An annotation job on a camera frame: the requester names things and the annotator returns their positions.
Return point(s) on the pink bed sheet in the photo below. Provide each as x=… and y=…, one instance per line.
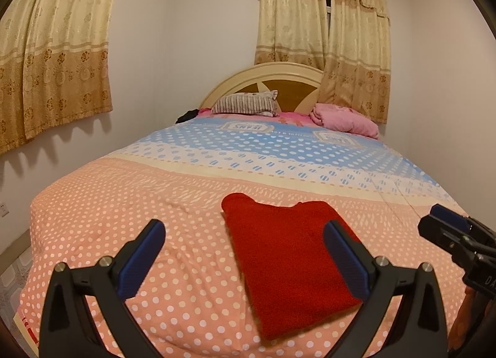
x=294, y=117

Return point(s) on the wide beige floral curtain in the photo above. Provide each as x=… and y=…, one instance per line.
x=54, y=51

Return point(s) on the black cloth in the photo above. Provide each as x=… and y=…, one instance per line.
x=188, y=115

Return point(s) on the beige floral curtain panel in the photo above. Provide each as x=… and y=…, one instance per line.
x=290, y=20
x=356, y=51

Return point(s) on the person's right hand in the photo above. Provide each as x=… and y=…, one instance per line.
x=467, y=319

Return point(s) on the white wall socket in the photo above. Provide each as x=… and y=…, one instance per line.
x=4, y=209

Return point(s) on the cream wooden headboard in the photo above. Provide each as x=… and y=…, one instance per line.
x=290, y=78

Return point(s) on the red knitted sweater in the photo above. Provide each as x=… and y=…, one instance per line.
x=294, y=261

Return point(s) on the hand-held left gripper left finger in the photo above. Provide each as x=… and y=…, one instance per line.
x=143, y=257

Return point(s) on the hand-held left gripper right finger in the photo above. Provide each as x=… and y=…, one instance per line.
x=345, y=257

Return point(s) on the striped pillow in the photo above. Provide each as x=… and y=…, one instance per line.
x=244, y=104

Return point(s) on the window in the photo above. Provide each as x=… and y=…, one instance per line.
x=327, y=5

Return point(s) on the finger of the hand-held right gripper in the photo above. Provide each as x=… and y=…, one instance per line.
x=449, y=215
x=441, y=232

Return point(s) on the pink pillow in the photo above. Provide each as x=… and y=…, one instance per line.
x=345, y=121

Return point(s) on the polka-dot bed blanket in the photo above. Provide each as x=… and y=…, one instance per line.
x=155, y=195

